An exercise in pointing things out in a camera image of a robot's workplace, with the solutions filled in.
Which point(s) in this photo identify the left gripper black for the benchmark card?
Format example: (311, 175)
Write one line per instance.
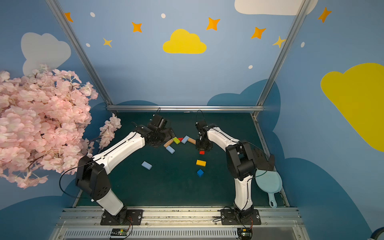
(165, 135)

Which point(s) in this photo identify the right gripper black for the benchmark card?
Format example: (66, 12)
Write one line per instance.
(204, 142)

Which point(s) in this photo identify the natural wood block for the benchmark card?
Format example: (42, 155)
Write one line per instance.
(168, 143)
(192, 141)

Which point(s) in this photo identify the light blue block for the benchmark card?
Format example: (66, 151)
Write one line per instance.
(170, 149)
(185, 139)
(146, 165)

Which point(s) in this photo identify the yellow rectangular block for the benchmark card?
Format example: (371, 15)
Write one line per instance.
(201, 163)

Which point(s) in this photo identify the lime green rectangular block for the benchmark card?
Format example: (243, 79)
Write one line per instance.
(176, 140)

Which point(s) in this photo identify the blue cube block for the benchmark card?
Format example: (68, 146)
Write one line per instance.
(200, 173)

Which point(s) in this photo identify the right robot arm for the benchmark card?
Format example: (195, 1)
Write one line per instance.
(241, 163)

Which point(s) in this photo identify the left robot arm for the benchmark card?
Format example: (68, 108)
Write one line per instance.
(92, 174)

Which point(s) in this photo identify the black rubber glove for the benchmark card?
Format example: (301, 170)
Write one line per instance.
(264, 164)

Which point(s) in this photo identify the light blue dustpan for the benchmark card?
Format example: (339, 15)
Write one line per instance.
(271, 183)

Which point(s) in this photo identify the right controller board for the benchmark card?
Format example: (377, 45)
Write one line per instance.
(244, 234)

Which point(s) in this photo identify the controller board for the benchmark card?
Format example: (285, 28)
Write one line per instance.
(119, 233)
(244, 234)

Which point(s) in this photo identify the left controller board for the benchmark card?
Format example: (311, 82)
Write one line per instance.
(119, 233)

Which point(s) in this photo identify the pink cherry blossom tree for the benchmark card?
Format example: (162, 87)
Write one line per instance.
(43, 120)

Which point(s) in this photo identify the aluminium back frame bar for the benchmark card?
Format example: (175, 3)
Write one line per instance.
(142, 108)

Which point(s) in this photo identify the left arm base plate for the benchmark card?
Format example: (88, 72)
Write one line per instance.
(124, 218)

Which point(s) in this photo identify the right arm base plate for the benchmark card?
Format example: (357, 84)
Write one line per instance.
(232, 217)

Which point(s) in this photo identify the aluminium front rail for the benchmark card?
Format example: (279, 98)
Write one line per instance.
(178, 223)

